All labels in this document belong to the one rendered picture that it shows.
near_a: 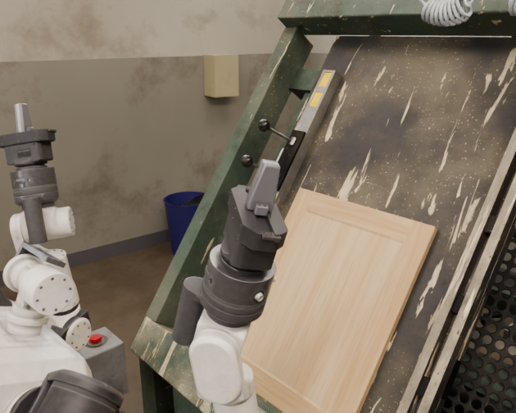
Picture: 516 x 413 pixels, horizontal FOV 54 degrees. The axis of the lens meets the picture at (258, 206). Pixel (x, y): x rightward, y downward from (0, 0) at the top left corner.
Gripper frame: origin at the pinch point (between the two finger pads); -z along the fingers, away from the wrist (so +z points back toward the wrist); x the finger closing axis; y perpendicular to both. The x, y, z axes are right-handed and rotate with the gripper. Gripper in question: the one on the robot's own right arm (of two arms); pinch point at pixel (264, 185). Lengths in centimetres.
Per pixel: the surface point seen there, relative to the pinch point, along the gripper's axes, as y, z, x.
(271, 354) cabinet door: 29, 68, 43
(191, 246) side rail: 11, 65, 86
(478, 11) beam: 64, -25, 67
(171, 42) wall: 17, 57, 375
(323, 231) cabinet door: 41, 38, 59
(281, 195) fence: 33, 38, 78
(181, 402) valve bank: 10, 94, 49
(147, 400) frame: 4, 116, 68
